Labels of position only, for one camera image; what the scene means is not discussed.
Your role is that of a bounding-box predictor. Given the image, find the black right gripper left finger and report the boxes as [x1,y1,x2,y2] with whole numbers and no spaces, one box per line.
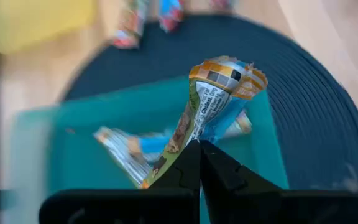
[39,139,203,224]

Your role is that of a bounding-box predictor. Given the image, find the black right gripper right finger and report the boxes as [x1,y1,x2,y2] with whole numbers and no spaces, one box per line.
[200,141,358,224]

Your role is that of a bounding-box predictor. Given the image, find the translucent teal plastic bin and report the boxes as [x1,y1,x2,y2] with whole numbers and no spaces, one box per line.
[9,75,290,224]

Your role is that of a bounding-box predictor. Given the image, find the translucent yellow plastic bin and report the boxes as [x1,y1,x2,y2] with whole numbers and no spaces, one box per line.
[0,0,98,54]

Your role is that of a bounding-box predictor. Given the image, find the blue white granola bar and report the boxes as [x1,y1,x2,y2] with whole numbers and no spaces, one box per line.
[93,126,174,188]

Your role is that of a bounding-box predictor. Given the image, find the red green granola bar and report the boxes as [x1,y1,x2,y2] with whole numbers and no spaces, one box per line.
[209,0,237,12]

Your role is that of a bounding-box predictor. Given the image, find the green orange granola bar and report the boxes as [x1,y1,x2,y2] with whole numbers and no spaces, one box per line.
[140,55,269,190]

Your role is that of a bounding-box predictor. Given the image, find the blue red granola bar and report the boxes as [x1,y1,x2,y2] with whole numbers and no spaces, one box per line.
[158,0,185,34]

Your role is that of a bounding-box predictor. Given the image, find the round dark blue woven mat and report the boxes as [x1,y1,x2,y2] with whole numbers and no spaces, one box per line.
[62,14,358,192]

